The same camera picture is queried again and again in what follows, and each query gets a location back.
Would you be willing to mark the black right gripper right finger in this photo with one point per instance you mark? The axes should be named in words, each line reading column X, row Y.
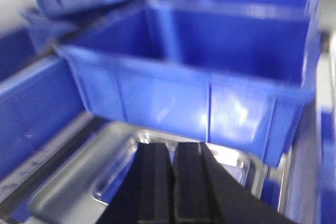
column 204, row 192

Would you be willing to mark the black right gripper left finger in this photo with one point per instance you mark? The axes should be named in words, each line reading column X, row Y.
column 145, row 196

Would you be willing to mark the silver metal tray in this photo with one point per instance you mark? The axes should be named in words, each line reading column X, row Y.
column 81, row 189

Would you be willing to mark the blue plastic bin left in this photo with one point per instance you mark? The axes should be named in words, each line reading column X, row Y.
column 236, row 73

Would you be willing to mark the blue plastic bin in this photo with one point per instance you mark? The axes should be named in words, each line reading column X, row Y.
column 236, row 73
column 38, row 98

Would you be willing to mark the blue plastic bin right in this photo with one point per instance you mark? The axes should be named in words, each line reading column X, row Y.
column 38, row 98

